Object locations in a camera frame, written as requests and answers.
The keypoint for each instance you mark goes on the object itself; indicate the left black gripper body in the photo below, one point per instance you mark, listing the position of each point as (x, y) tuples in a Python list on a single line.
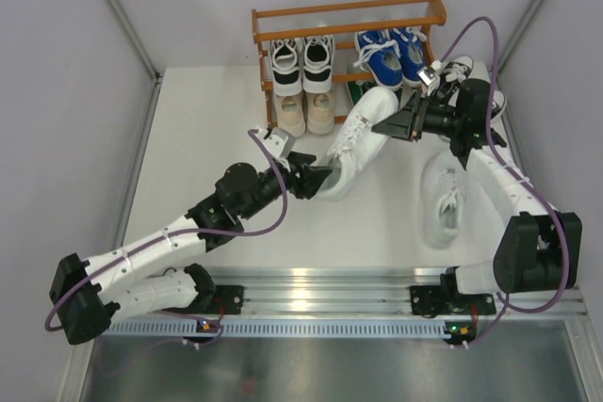
[(270, 187)]

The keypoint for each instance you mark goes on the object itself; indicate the black white-striped sneaker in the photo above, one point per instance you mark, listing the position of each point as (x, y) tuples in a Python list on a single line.
[(318, 64), (285, 63)]

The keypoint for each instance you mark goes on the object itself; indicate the black canvas sneaker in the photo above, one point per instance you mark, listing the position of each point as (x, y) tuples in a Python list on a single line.
[(453, 75), (497, 103)]

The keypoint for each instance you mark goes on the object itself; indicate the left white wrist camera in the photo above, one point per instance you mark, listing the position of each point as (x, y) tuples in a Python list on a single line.
[(277, 142)]

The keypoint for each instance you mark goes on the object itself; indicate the perforated cable duct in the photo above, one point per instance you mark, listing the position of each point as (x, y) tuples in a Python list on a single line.
[(291, 328)]

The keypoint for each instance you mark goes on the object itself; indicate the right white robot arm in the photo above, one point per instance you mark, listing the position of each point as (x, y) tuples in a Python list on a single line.
[(539, 249)]

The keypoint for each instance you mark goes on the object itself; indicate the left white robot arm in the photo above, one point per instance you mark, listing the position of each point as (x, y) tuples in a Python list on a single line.
[(160, 272)]

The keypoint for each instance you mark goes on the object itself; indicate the right aluminium frame post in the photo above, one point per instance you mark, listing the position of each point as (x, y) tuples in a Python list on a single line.
[(520, 31)]

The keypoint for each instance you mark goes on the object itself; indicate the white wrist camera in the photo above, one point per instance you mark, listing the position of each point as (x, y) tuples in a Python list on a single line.
[(277, 142), (429, 77)]

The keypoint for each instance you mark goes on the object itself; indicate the beige sneaker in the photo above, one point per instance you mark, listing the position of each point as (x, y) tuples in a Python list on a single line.
[(320, 112), (289, 113)]

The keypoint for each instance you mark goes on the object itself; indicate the white sneaker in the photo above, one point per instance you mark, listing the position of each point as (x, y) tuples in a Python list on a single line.
[(443, 198), (355, 145)]

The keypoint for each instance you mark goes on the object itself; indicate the orange wooden shoe shelf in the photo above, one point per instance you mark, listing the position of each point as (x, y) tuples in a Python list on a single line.
[(340, 20)]

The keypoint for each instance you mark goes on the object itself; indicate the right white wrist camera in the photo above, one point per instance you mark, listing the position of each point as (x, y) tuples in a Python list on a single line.
[(429, 77)]

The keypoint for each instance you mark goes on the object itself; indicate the black canvas sneaker far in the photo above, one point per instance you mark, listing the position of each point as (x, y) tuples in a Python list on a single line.
[(453, 75)]

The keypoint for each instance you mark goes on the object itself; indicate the green sneaker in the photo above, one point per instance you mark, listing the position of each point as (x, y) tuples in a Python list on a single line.
[(357, 88)]

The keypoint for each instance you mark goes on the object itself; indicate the left aluminium frame post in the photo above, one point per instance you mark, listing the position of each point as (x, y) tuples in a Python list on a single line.
[(133, 39)]

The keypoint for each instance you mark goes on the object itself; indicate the aluminium rail base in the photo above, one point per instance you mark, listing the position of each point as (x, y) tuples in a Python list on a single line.
[(326, 293)]

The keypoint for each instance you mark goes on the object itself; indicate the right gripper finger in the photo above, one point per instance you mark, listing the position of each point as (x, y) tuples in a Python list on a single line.
[(407, 114), (401, 131)]

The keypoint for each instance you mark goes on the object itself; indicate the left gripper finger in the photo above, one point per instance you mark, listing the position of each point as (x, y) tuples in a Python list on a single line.
[(300, 159), (312, 178)]

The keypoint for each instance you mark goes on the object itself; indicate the black canvas sneaker near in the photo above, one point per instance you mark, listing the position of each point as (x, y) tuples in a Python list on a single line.
[(497, 103)]

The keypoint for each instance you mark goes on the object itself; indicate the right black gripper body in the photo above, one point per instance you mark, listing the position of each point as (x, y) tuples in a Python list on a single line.
[(439, 120)]

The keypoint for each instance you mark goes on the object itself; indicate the aluminium frame post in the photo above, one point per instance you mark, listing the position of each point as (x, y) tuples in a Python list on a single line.
[(520, 31), (133, 39)]

